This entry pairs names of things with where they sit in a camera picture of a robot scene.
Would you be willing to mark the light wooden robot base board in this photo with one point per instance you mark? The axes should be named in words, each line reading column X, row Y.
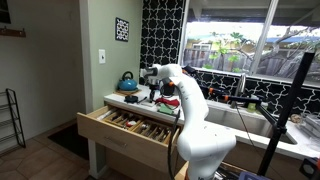
column 181, row 173

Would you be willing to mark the grey dish rack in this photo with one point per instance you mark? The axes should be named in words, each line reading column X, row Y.
column 311, row 125

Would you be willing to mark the white counter support leg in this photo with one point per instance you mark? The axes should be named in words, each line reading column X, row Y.
column 95, row 156

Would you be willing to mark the clear plastic utensil pack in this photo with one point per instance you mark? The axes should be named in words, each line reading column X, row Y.
column 106, row 114

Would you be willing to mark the white window frame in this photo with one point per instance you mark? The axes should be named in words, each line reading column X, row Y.
column 263, row 40

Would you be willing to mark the wooden wall coat rack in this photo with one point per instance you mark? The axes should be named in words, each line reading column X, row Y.
column 12, row 32

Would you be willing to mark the black tripod stand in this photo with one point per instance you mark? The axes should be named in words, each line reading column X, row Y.
column 283, row 110

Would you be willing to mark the black case with red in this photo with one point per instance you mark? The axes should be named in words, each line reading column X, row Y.
column 310, row 168

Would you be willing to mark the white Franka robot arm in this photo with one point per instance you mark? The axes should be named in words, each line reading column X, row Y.
column 200, row 133

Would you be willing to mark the small green sink sponge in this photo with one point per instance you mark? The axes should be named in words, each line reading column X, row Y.
column 251, row 107

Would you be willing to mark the black metal shoe rack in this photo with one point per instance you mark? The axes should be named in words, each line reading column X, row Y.
column 15, row 116

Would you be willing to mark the red and white kitchen tool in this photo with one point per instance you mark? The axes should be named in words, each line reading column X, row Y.
column 130, row 123

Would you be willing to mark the brown sink scrubber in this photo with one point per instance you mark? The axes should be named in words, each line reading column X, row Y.
column 295, row 119

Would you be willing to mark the red cloth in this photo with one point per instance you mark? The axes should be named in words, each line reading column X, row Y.
column 166, row 100

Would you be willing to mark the wooden trivet board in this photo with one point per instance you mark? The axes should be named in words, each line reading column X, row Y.
column 120, row 92

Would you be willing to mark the white light switch plate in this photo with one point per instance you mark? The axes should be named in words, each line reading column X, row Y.
column 102, row 56

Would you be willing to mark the blue purple box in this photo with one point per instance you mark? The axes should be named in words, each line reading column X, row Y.
column 253, row 176

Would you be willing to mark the small dark teal plate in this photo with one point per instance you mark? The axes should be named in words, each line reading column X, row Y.
column 131, row 99

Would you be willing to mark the dark floor mat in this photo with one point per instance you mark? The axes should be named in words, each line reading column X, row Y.
column 70, row 140

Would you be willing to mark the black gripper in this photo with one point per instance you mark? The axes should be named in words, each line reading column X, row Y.
column 154, row 84

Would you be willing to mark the wooden cutlery organizer tray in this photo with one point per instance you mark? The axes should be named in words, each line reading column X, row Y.
column 120, row 119
column 155, row 131

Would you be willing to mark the black white patterned wall art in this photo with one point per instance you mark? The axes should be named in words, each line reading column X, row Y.
column 122, row 29

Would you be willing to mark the light wooden drawer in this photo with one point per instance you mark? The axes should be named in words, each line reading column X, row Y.
column 126, row 146

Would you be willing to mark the chrome faucet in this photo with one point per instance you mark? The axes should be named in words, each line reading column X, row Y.
column 240, row 85

